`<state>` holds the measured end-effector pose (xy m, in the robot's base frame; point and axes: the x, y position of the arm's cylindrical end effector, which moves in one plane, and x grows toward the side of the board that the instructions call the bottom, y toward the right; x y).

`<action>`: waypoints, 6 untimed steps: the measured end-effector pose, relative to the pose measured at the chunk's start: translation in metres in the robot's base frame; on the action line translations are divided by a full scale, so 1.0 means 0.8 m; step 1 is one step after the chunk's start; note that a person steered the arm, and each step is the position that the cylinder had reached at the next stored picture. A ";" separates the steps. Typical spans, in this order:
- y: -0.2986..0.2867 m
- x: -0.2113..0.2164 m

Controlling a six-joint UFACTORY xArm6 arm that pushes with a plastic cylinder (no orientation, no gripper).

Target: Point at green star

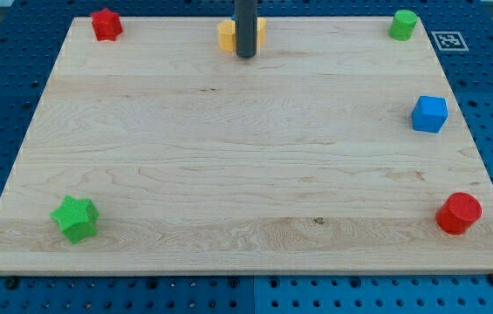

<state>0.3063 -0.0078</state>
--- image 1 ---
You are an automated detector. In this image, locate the green star block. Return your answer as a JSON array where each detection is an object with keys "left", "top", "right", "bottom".
[{"left": 50, "top": 195, "right": 99, "bottom": 244}]

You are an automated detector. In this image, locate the red star block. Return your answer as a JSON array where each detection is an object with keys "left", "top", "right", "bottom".
[{"left": 91, "top": 8, "right": 123, "bottom": 41}]

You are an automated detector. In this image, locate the light wooden board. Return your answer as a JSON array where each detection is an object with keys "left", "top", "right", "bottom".
[{"left": 0, "top": 17, "right": 493, "bottom": 276}]

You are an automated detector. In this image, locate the yellow block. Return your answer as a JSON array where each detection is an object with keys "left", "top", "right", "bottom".
[{"left": 216, "top": 17, "right": 267, "bottom": 52}]

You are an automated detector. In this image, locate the grey cylindrical pointer rod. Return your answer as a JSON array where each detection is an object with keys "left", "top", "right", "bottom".
[{"left": 234, "top": 0, "right": 257, "bottom": 58}]

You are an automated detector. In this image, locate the blue cube block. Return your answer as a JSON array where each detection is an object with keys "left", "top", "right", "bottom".
[{"left": 411, "top": 96, "right": 448, "bottom": 133}]

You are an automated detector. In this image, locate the green cylinder block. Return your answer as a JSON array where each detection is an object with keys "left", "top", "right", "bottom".
[{"left": 389, "top": 10, "right": 418, "bottom": 41}]

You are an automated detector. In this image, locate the red cylinder block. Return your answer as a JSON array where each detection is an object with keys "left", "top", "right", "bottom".
[{"left": 435, "top": 192, "right": 483, "bottom": 235}]

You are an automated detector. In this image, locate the white fiducial marker tag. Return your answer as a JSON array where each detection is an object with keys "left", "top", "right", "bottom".
[{"left": 431, "top": 31, "right": 469, "bottom": 51}]

